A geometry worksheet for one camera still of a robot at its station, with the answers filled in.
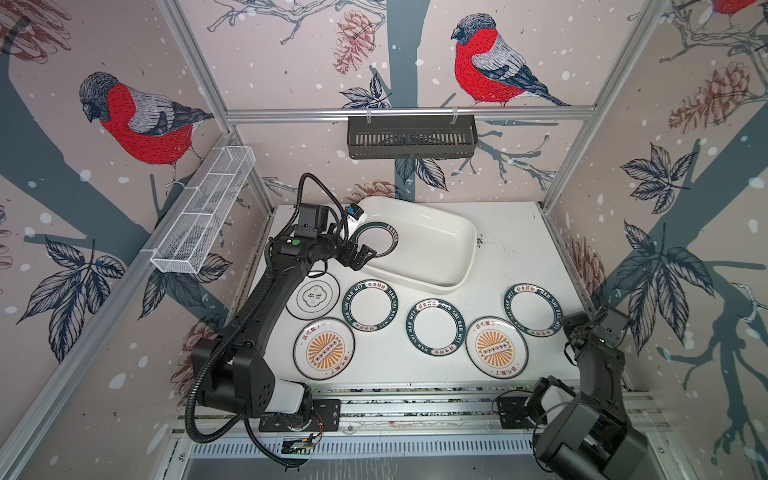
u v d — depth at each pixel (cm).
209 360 38
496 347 85
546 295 95
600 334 63
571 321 90
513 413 73
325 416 73
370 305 93
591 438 45
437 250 107
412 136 104
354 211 69
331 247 67
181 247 70
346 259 70
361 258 71
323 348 85
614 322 63
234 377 40
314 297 95
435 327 88
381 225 114
